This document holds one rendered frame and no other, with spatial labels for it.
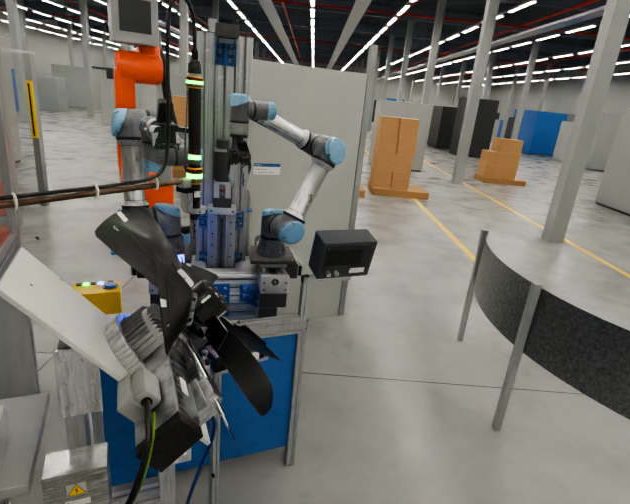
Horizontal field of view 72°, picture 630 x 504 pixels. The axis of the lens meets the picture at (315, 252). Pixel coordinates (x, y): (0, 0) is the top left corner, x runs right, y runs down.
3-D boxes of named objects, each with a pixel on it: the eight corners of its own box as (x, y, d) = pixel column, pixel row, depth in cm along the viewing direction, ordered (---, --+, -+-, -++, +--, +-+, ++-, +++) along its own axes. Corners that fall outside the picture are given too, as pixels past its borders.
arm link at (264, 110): (266, 100, 186) (242, 98, 180) (279, 102, 177) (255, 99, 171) (265, 119, 188) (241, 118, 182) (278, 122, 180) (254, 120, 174)
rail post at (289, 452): (286, 466, 224) (298, 333, 198) (283, 460, 228) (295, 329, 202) (293, 464, 226) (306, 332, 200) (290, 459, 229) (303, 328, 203)
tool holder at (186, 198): (188, 216, 121) (188, 181, 118) (171, 211, 124) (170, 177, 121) (212, 211, 128) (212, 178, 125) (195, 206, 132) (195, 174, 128)
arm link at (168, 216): (184, 234, 204) (184, 206, 200) (154, 236, 197) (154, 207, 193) (177, 227, 214) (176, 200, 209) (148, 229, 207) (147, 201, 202)
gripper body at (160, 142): (180, 150, 144) (170, 145, 153) (180, 123, 141) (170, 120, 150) (157, 150, 140) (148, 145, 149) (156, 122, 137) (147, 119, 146)
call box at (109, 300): (73, 321, 155) (70, 294, 151) (75, 308, 163) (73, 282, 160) (122, 316, 161) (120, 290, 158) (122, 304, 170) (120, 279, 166)
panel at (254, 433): (108, 487, 189) (97, 357, 168) (108, 486, 190) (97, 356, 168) (286, 445, 222) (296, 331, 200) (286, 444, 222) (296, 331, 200)
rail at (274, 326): (85, 361, 165) (83, 342, 162) (86, 355, 168) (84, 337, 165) (306, 332, 200) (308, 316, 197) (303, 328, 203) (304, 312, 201)
